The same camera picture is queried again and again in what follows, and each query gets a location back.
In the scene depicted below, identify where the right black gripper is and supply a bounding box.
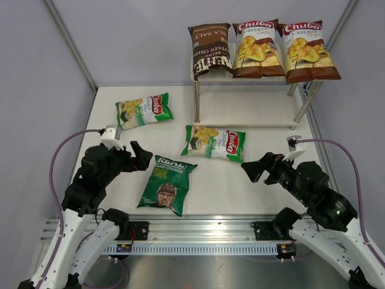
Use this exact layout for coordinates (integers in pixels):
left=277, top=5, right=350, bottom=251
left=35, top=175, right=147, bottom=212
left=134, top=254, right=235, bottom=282
left=241, top=151, right=310, bottom=204

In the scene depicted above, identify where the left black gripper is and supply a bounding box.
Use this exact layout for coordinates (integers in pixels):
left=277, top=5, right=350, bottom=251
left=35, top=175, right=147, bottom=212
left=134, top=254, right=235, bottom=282
left=101, top=140, right=153, bottom=186

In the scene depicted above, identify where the brown Chuba bag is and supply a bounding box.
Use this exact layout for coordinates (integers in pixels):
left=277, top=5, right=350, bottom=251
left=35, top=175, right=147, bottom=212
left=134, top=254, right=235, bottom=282
left=232, top=19, right=286, bottom=79
left=277, top=20, right=341, bottom=84

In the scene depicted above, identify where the brown Kettle sea salt bag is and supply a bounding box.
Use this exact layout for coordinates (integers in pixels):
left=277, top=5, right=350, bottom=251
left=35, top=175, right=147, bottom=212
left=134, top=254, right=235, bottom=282
left=188, top=23, right=235, bottom=81

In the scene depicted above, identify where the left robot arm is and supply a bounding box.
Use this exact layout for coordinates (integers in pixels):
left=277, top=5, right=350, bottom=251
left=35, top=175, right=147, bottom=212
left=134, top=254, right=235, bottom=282
left=19, top=141, right=153, bottom=288

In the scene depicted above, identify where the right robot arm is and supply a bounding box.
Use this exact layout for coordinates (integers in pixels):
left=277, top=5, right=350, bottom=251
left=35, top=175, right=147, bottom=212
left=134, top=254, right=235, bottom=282
left=241, top=152, right=384, bottom=288

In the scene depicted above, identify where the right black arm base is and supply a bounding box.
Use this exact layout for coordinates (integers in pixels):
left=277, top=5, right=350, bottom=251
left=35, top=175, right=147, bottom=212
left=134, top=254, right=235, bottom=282
left=250, top=221, right=286, bottom=241

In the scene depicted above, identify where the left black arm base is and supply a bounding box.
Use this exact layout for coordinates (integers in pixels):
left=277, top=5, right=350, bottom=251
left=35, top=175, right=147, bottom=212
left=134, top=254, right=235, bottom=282
left=129, top=221, right=149, bottom=241

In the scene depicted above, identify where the green Real chips bag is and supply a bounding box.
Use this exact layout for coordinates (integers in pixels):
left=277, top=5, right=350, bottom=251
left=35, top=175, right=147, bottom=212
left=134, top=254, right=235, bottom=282
left=137, top=155, right=198, bottom=217

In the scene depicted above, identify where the white two-tier shelf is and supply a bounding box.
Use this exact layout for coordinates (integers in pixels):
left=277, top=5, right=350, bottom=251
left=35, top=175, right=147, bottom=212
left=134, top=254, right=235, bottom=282
left=192, top=70, right=321, bottom=130

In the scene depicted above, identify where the green Chuba bag far left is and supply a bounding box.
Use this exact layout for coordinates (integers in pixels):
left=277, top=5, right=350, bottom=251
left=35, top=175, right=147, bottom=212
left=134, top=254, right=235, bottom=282
left=115, top=93, right=174, bottom=130

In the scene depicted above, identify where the green chuba bag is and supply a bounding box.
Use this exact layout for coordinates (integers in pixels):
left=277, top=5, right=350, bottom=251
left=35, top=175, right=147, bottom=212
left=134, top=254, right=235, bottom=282
left=181, top=125, right=246, bottom=164
left=115, top=93, right=174, bottom=130

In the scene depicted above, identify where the green Chuba bag centre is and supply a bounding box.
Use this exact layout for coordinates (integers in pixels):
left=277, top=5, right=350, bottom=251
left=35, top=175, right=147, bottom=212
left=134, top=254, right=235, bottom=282
left=181, top=125, right=246, bottom=164

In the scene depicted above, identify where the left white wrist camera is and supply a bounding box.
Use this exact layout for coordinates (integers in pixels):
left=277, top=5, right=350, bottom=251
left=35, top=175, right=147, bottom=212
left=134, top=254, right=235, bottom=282
left=100, top=125, right=126, bottom=151

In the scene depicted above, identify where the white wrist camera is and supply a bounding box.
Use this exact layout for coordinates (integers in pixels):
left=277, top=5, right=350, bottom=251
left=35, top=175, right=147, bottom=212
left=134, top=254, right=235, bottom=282
left=100, top=125, right=126, bottom=151
left=283, top=135, right=307, bottom=161

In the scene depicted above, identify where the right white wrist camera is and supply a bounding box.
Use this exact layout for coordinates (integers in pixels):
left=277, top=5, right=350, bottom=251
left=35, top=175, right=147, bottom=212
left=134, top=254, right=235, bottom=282
left=283, top=135, right=307, bottom=161

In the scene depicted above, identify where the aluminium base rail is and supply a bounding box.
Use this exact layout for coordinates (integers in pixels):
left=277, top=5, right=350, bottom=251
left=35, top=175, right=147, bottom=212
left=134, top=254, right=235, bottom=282
left=42, top=214, right=316, bottom=256

